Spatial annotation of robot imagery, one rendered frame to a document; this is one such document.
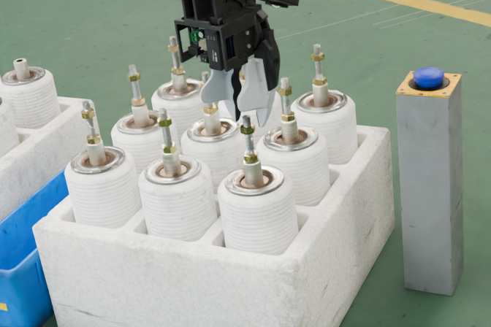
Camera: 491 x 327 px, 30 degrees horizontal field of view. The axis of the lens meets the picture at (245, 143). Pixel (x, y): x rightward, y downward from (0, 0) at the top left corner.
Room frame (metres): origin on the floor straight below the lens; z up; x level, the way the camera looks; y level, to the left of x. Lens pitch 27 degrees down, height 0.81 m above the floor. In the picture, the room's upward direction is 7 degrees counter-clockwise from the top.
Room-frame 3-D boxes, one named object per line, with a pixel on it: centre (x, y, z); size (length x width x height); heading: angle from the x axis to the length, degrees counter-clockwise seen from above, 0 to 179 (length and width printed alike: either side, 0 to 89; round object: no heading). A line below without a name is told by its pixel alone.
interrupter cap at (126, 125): (1.22, 0.15, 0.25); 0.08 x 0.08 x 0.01
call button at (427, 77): (1.09, -0.25, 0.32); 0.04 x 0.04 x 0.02
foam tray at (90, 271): (1.16, 0.04, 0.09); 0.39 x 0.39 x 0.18; 61
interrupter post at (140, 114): (1.22, 0.15, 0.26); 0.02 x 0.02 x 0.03
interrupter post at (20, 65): (1.47, 0.36, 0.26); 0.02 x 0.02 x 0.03
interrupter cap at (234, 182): (1.00, -0.01, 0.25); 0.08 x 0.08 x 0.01
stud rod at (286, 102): (1.11, -0.06, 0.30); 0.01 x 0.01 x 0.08
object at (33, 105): (1.47, 0.36, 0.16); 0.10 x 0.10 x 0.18
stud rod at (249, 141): (1.00, -0.01, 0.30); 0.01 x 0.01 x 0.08
